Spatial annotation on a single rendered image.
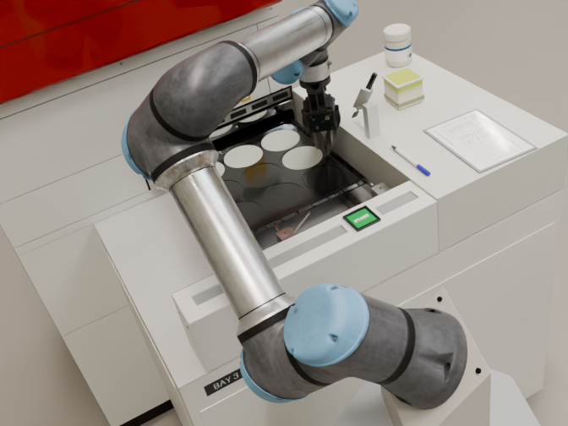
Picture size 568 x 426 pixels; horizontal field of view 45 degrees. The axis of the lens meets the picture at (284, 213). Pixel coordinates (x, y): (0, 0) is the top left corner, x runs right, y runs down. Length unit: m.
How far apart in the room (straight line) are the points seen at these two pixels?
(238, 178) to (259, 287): 0.65
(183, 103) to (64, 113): 0.67
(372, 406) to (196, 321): 0.34
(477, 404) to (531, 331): 0.91
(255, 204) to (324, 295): 0.66
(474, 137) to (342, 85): 0.43
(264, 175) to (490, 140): 0.53
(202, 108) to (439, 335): 0.48
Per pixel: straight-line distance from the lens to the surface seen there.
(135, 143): 1.13
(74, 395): 2.59
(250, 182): 1.65
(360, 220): 1.38
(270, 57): 1.15
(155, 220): 1.76
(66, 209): 1.79
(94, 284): 1.93
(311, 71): 1.52
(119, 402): 2.25
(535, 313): 1.91
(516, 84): 3.77
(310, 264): 1.31
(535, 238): 1.71
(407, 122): 1.66
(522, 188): 1.58
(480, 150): 1.54
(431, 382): 1.02
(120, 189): 1.80
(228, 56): 1.07
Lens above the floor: 1.84
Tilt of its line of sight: 38 degrees down
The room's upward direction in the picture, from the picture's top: 12 degrees counter-clockwise
